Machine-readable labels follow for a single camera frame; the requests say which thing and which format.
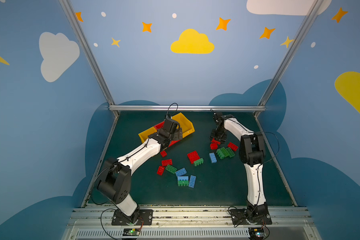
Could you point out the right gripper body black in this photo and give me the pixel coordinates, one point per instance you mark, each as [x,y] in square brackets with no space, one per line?
[216,135]

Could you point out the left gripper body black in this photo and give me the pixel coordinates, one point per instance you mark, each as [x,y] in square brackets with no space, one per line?
[174,133]

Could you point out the red lego brick top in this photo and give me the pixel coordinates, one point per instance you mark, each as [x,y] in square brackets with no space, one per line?
[215,141]

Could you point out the red bin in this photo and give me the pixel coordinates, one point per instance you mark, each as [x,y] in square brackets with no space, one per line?
[159,126]

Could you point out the yellow bin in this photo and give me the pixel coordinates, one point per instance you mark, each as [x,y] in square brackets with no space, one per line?
[186,125]
[145,134]

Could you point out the small red lego brick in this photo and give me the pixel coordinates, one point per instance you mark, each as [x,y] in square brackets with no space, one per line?
[163,153]

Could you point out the large red lego brick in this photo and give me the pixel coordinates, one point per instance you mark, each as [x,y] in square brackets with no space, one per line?
[193,156]

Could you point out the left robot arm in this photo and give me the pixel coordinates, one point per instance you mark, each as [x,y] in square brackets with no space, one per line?
[115,180]

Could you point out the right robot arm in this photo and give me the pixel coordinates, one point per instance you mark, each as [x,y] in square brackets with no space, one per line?
[252,154]

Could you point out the green lego brick studs side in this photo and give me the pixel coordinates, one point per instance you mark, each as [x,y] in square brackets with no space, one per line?
[220,154]

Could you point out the light green lego brick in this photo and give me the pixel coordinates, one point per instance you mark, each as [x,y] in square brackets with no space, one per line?
[224,152]

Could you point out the green lego brick rightmost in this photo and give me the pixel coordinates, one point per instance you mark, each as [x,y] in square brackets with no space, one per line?
[230,152]

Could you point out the blue lego brick upright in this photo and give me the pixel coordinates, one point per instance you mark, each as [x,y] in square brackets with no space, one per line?
[213,158]

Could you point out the green lego brick center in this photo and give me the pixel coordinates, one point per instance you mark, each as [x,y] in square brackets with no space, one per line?
[198,162]

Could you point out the dark green lego brick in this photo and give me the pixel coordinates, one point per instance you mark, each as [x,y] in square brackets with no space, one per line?
[171,169]

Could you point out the blue lego brick tilted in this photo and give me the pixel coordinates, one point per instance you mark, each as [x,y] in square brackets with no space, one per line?
[181,172]

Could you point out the blue lego on green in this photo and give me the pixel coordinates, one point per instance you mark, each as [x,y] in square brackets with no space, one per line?
[183,178]

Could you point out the blue lego brick lower right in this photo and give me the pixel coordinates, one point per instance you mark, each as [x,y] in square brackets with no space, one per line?
[192,181]

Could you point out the green lego under blue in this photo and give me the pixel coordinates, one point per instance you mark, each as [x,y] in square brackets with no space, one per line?
[183,183]

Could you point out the right controller board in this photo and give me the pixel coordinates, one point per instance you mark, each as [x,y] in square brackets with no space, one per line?
[256,234]

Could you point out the controller board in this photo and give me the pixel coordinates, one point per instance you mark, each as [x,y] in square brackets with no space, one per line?
[131,232]
[256,234]

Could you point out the left controller board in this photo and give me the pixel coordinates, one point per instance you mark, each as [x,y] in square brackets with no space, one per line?
[131,232]

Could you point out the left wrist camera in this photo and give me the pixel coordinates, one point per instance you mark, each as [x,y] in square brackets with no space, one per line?
[170,125]

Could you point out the horizontal aluminium frame bar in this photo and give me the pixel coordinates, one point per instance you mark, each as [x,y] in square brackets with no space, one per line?
[187,108]

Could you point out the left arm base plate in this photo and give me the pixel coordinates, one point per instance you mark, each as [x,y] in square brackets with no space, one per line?
[137,218]

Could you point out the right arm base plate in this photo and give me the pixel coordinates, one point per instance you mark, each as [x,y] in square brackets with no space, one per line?
[246,217]

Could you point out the left aluminium frame post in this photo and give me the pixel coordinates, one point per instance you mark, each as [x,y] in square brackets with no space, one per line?
[76,26]

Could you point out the aluminium frame post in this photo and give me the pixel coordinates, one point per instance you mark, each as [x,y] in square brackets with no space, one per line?
[292,49]
[76,26]

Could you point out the right aluminium frame post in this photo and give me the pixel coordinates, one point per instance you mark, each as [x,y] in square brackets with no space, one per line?
[292,49]

